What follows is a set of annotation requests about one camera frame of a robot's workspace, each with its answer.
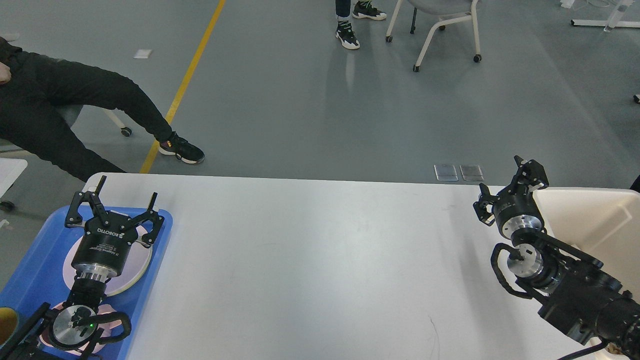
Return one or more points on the left floor socket cover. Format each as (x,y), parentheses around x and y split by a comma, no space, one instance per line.
(446,172)

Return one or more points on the dark teal cup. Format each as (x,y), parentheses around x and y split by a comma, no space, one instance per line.
(9,322)

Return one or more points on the floor socket cover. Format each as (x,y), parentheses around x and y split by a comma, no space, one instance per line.
(472,173)
(446,172)

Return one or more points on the white frame office chair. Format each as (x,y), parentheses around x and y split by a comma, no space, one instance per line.
(448,12)

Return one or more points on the white stand base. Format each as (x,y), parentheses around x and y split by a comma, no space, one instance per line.
(614,20)

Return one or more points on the blue plastic tray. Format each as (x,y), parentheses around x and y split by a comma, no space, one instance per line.
(38,278)

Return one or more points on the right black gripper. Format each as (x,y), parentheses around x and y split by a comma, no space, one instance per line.
(514,209)

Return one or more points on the white side table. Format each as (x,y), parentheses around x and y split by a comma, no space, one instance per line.
(10,170)

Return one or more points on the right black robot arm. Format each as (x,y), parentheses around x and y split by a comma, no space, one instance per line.
(577,297)

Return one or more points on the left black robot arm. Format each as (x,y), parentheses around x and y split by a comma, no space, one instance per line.
(79,292)

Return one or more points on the seated person in black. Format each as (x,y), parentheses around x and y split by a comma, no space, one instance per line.
(39,84)

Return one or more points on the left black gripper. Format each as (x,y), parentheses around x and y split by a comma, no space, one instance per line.
(102,245)

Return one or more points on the right floor socket cover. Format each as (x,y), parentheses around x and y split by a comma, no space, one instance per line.
(472,173)

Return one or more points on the black sneaker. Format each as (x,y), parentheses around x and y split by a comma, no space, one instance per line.
(182,149)

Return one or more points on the white plastic bin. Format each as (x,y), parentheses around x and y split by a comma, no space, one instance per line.
(603,223)

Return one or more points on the black sneakers at top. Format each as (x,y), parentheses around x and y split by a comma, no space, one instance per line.
(344,10)

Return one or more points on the pink plate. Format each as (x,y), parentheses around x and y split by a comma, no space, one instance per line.
(135,267)

